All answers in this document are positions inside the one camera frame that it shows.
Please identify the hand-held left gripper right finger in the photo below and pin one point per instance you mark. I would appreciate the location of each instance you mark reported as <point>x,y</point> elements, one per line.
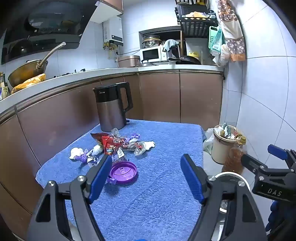
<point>192,179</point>

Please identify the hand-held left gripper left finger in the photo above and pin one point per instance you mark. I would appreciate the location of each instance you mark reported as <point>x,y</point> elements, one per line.
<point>101,177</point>

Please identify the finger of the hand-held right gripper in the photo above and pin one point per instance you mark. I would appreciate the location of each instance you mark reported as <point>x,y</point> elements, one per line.
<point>276,149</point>
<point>249,161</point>

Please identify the purple candy wrapper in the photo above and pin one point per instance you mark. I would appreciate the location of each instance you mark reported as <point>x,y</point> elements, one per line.
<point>82,158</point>

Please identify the clear bag with white tissue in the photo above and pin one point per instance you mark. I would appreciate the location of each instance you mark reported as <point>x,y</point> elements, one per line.
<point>97,149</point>

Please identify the person's right hand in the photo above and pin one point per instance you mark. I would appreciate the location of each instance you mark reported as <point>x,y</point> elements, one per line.
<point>274,213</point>

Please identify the cooking oil bottle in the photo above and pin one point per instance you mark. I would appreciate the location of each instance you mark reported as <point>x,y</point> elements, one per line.
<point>233,157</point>

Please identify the small white blue carton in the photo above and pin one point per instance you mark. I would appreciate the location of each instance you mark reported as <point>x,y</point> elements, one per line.
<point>92,160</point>

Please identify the purple plastic lid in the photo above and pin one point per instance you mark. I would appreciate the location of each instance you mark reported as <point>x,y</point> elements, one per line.
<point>123,172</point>

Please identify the cream waste bin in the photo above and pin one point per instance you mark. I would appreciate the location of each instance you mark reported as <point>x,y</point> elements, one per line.
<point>219,150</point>

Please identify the bright red snack wrapper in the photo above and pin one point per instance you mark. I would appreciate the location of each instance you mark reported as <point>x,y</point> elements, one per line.
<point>110,144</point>

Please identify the crumpled white tissue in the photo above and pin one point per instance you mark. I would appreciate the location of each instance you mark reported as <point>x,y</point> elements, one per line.
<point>76,153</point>

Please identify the pile of packaging scraps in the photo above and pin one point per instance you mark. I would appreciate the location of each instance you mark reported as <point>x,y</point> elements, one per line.
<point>227,133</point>

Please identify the dark red snack wrapper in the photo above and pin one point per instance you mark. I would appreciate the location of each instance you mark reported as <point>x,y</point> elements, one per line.
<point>97,136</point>

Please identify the clear wrapper with red print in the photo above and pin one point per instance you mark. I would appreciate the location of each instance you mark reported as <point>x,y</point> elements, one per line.
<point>128,143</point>

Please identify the blue terry towel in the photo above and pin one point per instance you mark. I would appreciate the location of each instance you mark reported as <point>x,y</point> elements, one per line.
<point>150,197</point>

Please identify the crumpled clear plastic wrapper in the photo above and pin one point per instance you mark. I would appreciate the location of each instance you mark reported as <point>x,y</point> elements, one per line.
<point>115,132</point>

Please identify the purple silver foil wrapper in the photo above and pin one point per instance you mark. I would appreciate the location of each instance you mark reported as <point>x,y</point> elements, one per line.
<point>134,137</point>

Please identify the clear wrapper with white paper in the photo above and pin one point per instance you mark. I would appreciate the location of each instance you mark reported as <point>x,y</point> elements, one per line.
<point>144,146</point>

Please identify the dark electric kettle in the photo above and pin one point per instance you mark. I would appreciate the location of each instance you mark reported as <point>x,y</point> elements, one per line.
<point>111,111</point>

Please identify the hanging white plastic bag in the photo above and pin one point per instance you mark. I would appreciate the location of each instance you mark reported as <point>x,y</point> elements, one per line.
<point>224,55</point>

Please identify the gas stove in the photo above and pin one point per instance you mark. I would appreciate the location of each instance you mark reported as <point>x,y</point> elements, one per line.
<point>69,73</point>

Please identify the black frying pan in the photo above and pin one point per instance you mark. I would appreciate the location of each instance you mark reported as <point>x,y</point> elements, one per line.
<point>187,60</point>

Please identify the yellow snack bag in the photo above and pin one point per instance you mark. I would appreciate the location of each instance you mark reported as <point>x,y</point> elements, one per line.
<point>30,82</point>

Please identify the brown rice cooker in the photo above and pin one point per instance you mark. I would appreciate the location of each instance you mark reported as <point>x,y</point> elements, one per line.
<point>129,61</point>

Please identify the glass pot lid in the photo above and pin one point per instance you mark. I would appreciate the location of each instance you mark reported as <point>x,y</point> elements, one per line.
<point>148,63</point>

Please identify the green packet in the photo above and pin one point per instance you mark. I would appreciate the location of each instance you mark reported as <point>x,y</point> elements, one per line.
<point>216,39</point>

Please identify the floral apron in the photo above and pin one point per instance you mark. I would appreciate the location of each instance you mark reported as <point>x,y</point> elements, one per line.
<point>232,30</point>

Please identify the white microwave oven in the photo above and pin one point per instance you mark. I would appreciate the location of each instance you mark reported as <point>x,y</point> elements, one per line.
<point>151,53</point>

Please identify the condiment bottle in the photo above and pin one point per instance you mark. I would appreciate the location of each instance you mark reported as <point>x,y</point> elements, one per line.
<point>3,88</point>

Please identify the light blue cloth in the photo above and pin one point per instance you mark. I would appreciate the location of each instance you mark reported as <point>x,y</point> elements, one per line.
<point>170,44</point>

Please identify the stacked steel pots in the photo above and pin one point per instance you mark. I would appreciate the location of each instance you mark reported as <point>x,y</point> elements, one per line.
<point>151,41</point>

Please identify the black range hood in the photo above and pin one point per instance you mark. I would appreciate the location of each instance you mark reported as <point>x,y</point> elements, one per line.
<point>57,39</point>

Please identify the black dish rack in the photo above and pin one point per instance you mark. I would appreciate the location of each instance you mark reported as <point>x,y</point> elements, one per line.
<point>196,25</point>

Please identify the white water heater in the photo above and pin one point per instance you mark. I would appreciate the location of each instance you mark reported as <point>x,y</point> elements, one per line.
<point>114,30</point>

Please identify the brown wall cabinet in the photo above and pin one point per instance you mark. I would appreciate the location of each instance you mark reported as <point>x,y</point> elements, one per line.
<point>108,9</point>

